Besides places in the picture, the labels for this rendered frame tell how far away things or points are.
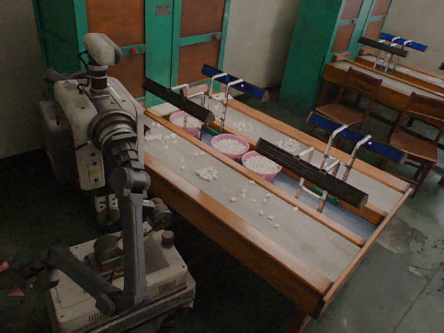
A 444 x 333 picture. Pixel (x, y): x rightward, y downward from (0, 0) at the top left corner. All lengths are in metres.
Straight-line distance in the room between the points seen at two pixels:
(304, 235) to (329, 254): 0.16
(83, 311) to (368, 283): 1.97
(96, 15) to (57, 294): 1.57
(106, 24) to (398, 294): 2.70
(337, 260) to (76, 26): 1.91
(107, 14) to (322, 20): 2.86
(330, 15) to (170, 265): 3.49
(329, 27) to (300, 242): 3.18
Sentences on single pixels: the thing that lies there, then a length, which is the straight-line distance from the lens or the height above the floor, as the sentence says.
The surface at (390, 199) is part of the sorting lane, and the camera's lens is 2.42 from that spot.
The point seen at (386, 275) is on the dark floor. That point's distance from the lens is 3.03.
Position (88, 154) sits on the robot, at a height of 1.30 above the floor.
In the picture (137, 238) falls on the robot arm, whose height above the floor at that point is 1.21.
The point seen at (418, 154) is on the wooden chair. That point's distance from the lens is 3.78.
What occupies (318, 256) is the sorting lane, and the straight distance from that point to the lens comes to 1.83.
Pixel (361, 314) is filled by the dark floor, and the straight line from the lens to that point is 2.69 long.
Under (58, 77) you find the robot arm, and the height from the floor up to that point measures 1.29.
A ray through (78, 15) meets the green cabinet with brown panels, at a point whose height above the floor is 1.49.
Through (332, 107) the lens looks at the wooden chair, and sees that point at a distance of 4.22.
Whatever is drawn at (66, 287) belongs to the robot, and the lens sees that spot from 1.95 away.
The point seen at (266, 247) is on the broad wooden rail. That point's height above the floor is 0.76.
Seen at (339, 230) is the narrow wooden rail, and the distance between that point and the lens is 1.98.
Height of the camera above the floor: 2.02
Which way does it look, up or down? 35 degrees down
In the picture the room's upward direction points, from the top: 9 degrees clockwise
